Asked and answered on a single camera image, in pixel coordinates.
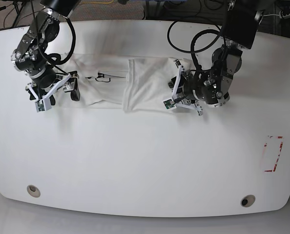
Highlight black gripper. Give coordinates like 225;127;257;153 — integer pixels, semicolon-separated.
27;69;81;106
168;73;196;105

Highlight white printed t-shirt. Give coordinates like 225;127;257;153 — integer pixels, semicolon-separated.
54;54;178;113

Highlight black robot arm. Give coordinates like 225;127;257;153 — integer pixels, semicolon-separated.
11;0;81;111
164;0;272;111

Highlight black tripod stand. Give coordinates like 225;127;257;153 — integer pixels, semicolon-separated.
11;0;30;28

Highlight red tape rectangle marking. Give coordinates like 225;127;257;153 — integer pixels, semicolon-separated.
261;136;284;173

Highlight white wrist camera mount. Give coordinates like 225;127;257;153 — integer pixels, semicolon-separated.
25;73;71;112
163;59;203;116

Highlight yellow cable on floor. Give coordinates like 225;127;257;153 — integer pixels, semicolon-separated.
83;0;114;5

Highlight left table cable grommet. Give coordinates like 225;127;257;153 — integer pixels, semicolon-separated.
27;185;41;198

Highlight table cable grommet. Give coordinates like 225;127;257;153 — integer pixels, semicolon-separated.
27;185;41;198
240;195;255;208

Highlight right table cable grommet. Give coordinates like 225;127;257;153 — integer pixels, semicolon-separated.
240;195;255;208

